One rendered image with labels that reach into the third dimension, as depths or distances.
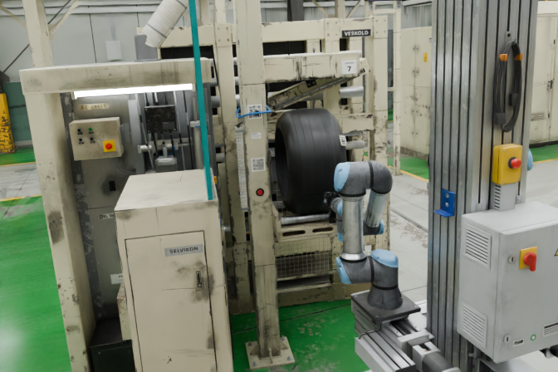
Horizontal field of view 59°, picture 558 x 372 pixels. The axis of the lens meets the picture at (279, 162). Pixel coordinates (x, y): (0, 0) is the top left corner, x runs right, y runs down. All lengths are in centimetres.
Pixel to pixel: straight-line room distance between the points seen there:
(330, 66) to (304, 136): 59
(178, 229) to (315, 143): 91
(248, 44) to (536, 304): 174
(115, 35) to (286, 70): 907
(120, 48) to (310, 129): 945
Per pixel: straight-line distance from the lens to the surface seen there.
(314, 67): 295
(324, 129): 260
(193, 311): 214
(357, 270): 215
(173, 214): 197
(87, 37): 1177
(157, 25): 288
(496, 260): 177
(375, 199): 216
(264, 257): 287
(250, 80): 262
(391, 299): 224
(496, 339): 190
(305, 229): 274
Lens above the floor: 185
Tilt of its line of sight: 13 degrees down
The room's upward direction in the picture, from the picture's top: 3 degrees counter-clockwise
